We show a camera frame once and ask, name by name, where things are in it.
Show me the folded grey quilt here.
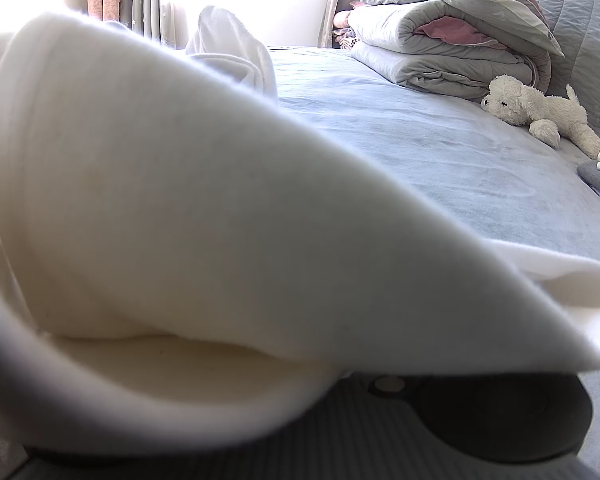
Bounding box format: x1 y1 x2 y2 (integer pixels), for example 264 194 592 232
347 0 553 101

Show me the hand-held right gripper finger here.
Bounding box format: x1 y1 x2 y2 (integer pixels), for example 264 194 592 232
367 374 421 399

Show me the white long-sleeve sweatshirt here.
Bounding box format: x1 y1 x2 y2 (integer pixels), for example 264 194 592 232
0 5 600 456

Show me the grey quilted headboard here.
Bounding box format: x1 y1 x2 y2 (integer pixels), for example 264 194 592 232
507 0 600 153

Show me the patterned cloth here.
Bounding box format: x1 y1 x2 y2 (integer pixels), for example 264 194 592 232
332 27 361 50

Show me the white plush dog toy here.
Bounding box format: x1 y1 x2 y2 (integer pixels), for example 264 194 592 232
480 74 600 160

